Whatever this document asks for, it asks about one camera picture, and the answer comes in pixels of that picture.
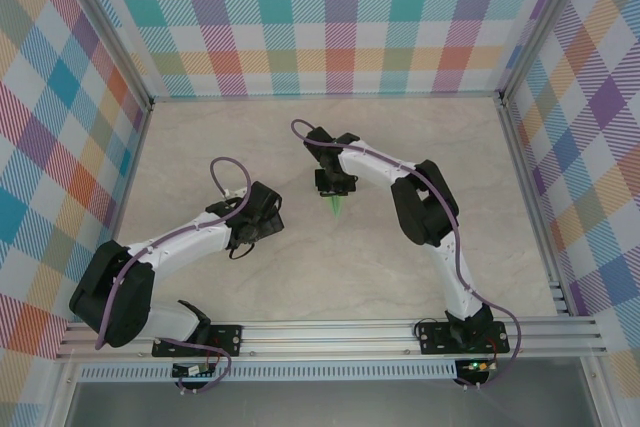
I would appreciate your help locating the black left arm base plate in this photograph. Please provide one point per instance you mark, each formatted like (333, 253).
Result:
(230, 337)

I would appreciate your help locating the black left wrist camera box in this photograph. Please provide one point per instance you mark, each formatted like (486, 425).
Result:
(262, 199)

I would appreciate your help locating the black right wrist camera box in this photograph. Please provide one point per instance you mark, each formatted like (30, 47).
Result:
(319, 137)

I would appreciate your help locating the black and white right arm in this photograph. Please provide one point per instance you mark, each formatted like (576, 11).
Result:
(460, 287)

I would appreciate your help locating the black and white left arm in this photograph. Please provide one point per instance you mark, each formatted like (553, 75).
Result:
(175, 242)

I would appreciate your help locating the small black circuit board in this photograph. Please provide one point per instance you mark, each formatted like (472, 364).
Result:
(185, 371)

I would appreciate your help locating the aluminium table side rail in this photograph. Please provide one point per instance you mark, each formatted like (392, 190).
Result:
(530, 207)
(122, 207)

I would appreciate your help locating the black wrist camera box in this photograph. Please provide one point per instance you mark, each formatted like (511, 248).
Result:
(319, 137)
(262, 199)

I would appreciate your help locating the aluminium frame crossbar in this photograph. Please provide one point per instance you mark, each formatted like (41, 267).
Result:
(325, 97)

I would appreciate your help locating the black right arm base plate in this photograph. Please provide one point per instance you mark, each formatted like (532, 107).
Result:
(432, 339)

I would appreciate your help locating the long aluminium mounting rail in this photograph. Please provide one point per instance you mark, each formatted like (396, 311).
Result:
(325, 339)

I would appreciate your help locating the aluminium frame post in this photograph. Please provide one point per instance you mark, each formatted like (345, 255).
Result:
(112, 37)
(541, 22)

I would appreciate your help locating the light green paper sheet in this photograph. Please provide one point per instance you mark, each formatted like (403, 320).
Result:
(337, 207)

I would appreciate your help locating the grey metal panel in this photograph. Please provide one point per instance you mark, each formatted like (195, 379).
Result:
(325, 407)

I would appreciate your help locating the circuit board with green light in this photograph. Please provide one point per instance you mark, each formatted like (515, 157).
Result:
(477, 366)

